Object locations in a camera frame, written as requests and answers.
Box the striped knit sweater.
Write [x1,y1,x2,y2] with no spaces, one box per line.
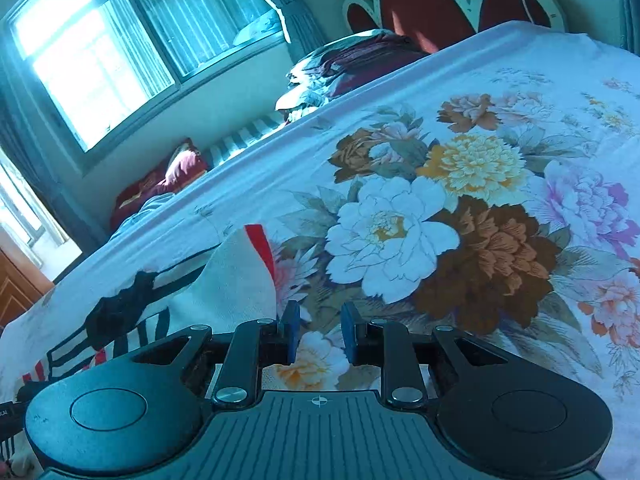
[16,224,277,389]

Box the striped pillow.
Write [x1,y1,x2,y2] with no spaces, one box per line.
[202,112,284,169]

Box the floral bed sheet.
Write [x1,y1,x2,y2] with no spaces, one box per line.
[1,23,639,479]

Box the brown wooden door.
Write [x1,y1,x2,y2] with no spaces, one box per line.
[0,252,53,330]

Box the blue left curtain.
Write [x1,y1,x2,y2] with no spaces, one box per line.
[1,32,106,255]

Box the blue curtain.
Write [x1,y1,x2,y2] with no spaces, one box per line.
[265,0,328,62]
[1,32,106,255]

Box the large window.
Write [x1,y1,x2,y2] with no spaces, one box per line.
[1,0,282,167]

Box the red white headboard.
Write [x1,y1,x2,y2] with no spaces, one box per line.
[343,0,566,53]

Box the blue right curtain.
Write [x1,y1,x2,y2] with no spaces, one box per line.
[265,0,328,62]

